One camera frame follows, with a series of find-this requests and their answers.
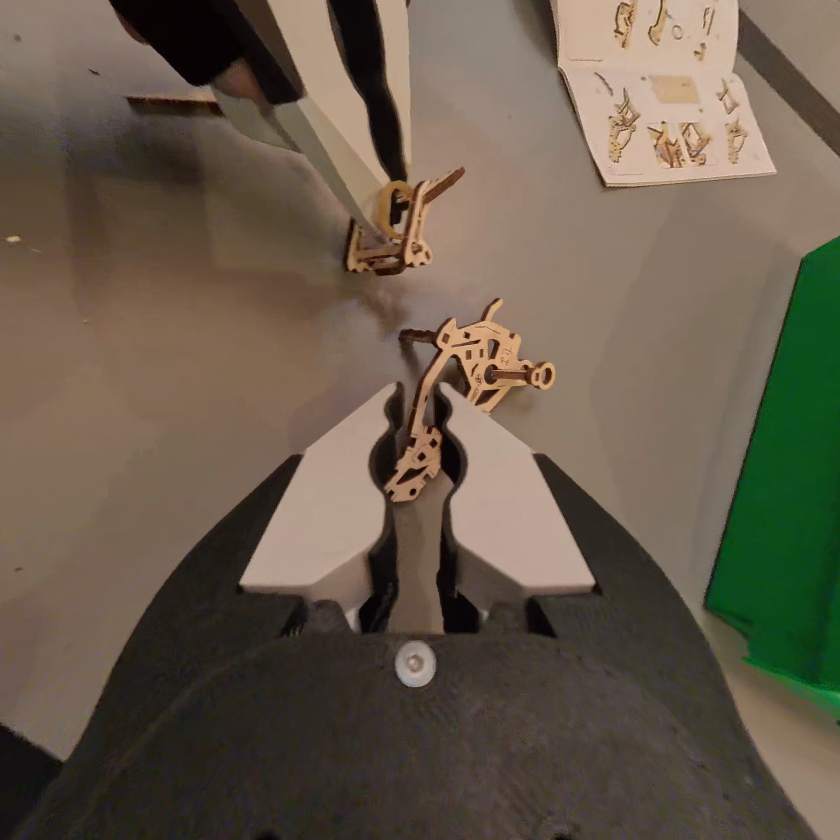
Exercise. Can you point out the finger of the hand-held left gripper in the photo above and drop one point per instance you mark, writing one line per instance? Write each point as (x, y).
(402, 65)
(328, 111)

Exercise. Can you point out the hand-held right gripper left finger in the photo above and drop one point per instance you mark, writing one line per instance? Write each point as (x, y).
(315, 525)

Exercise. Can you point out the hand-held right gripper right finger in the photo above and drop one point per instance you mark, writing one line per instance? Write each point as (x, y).
(518, 525)

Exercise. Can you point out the wooden model arm piece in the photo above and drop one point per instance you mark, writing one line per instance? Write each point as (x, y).
(482, 367)

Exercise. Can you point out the small wooden puzzle assembly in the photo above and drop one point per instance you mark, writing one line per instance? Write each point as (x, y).
(417, 249)

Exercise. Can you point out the thin wooden strip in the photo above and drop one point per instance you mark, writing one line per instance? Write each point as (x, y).
(170, 105)

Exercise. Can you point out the tan rubber band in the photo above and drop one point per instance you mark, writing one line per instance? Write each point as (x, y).
(384, 203)

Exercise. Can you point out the assembly instruction booklet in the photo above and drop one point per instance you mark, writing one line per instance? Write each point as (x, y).
(656, 85)

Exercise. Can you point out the green box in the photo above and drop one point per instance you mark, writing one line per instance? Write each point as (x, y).
(781, 459)

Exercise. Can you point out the dark cloth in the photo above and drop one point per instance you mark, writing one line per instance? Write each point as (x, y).
(23, 781)

